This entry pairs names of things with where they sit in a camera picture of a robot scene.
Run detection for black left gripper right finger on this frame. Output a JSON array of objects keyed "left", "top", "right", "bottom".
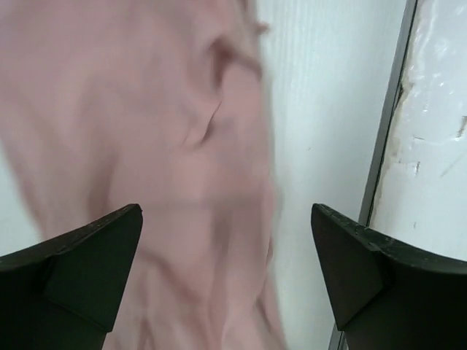
[{"left": 311, "top": 203, "right": 466, "bottom": 350}]

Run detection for pink trousers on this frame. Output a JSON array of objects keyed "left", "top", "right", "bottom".
[{"left": 1, "top": 1, "right": 285, "bottom": 349}]

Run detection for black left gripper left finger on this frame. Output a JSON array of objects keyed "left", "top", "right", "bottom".
[{"left": 1, "top": 204, "right": 143, "bottom": 350}]

